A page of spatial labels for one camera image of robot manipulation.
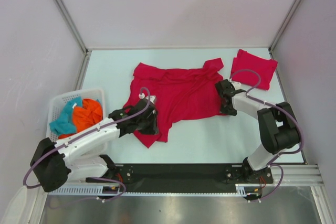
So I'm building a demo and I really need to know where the magenta t shirt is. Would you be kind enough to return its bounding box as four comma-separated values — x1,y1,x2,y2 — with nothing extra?
230,49,278,90
126,58,224,148

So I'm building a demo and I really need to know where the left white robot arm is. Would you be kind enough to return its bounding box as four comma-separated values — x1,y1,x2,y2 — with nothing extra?
30,95,159,193

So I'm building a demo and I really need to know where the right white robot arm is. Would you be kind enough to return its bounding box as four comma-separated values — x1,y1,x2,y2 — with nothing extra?
215,79,303,183

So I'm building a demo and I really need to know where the folded magenta t shirt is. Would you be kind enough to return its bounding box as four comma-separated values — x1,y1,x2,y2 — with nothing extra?
230,49,278,90

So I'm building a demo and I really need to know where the orange t shirt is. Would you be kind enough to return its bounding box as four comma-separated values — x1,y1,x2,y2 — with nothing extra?
58,99,103,139

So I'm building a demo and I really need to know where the teal t shirt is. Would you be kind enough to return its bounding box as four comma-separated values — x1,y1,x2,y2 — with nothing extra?
49,97,102,135

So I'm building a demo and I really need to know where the white plastic laundry basket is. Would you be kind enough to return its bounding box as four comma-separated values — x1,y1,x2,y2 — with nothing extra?
46,88,106,142

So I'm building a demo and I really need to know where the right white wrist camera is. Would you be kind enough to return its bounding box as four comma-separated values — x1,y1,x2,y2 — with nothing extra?
229,78,242,90

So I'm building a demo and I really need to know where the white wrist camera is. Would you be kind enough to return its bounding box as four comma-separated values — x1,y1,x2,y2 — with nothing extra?
229,78,242,90
139,93,156,105

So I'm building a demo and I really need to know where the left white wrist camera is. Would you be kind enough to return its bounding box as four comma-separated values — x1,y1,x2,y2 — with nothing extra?
139,93,156,105

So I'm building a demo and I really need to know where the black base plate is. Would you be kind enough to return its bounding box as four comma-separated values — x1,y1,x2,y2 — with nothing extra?
112,164,274,187

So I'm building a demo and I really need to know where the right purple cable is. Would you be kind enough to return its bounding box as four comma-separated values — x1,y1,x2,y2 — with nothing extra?
229,69,305,202

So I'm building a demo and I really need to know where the purple cable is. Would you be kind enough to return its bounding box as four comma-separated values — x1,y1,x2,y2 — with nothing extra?
229,69,305,202
23,87,127,204

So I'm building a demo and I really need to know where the grey slotted cable duct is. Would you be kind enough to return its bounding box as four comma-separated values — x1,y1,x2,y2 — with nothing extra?
52,183,261,197

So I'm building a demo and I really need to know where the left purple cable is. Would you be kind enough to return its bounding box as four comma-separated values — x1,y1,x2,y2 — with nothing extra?
23,87,127,204

